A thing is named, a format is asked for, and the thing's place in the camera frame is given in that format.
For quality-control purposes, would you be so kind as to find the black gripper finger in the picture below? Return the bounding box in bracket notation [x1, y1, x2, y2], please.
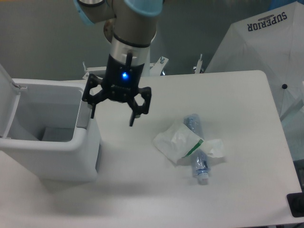
[125, 86, 152, 127]
[82, 74, 110, 118]

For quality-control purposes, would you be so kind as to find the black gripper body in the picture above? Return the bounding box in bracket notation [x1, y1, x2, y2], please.
[101, 53, 144, 103]

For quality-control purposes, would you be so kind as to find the white push-button trash can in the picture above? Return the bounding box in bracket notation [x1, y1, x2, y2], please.
[0, 68, 102, 181]

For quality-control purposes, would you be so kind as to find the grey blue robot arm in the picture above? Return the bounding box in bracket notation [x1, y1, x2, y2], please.
[74, 0, 163, 126]

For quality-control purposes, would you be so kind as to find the crumpled white paper wrapper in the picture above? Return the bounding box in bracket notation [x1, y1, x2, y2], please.
[153, 117, 225, 164]

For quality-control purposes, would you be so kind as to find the crushed clear plastic bottle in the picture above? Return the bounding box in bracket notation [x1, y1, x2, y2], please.
[183, 114, 210, 185]

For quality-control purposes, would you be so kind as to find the white Superior umbrella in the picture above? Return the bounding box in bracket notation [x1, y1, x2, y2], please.
[204, 2, 304, 143]

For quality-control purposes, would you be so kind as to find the black device at table edge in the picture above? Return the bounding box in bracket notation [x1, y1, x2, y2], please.
[286, 192, 304, 218]

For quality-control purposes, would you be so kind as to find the white metal base frame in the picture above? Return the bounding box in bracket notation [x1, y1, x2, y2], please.
[82, 54, 205, 80]

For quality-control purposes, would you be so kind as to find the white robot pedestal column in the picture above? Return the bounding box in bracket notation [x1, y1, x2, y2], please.
[103, 19, 150, 76]

